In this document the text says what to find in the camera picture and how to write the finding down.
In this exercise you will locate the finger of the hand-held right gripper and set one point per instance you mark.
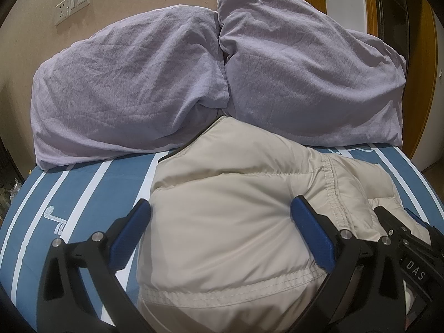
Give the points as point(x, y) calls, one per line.
point(386, 220)
point(416, 219)

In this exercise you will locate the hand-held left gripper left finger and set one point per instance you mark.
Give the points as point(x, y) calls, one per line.
point(133, 225)

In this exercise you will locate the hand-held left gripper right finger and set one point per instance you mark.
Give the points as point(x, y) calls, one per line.
point(312, 232)

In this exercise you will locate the beige puffer jacket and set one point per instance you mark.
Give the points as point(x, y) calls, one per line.
point(225, 215)

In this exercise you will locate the blue white striped bed sheet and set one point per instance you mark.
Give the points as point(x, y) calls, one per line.
point(86, 194)

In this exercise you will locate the lavender pillow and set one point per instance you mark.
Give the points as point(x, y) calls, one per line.
point(305, 76)
point(131, 83)

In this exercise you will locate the wooden door frame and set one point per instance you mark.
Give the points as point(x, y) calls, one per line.
point(427, 111)

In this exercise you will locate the white wall switch socket panel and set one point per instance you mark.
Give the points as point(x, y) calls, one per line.
point(74, 3)

